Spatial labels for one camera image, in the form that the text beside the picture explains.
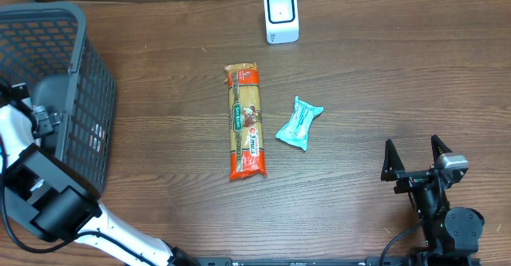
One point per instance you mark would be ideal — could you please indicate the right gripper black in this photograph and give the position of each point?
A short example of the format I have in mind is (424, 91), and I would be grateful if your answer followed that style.
(415, 180)

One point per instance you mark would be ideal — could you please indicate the teal snack packet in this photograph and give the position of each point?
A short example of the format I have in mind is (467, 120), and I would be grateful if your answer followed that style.
(295, 132)

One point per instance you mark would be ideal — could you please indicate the orange spaghetti packet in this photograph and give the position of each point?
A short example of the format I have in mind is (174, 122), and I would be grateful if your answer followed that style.
(247, 153)

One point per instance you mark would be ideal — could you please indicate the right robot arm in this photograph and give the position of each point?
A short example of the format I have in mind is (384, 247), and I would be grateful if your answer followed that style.
(451, 234)

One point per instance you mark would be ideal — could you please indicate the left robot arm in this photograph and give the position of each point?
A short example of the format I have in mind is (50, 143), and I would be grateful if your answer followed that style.
(46, 205)

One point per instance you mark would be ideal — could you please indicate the white barcode scanner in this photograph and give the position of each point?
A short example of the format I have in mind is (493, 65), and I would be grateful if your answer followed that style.
(281, 21)

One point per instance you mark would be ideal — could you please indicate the grey plastic basket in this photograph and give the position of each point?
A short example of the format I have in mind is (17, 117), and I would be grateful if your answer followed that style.
(45, 47)

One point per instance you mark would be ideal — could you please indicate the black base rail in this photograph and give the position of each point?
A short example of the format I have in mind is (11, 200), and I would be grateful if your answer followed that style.
(369, 261)

